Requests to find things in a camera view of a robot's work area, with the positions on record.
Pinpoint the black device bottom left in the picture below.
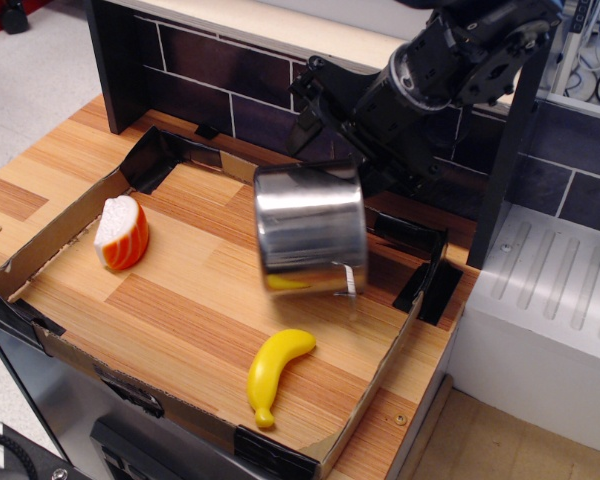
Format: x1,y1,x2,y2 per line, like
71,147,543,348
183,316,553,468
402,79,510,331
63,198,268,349
0,422,253,479

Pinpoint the white dish drainer block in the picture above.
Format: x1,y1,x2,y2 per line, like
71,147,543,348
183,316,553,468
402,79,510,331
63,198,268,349
448,206,600,451

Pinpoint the cardboard fence with black tape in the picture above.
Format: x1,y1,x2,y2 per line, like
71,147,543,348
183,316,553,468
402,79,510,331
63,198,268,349
0,114,475,479

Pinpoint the yellow toy banana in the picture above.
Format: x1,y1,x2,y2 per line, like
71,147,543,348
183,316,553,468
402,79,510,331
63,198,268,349
246,329,316,429

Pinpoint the stainless steel pot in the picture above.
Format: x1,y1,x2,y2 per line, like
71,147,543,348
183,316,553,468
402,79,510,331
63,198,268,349
253,160,368,321

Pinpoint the orange white salmon sushi toy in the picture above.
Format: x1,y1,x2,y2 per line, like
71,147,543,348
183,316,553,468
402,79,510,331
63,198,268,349
94,195,149,270

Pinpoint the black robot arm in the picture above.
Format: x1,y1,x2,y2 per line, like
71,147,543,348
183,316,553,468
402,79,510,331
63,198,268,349
286,1,564,196

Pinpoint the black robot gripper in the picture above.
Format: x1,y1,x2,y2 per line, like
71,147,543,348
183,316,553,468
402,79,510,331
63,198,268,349
285,47,443,196

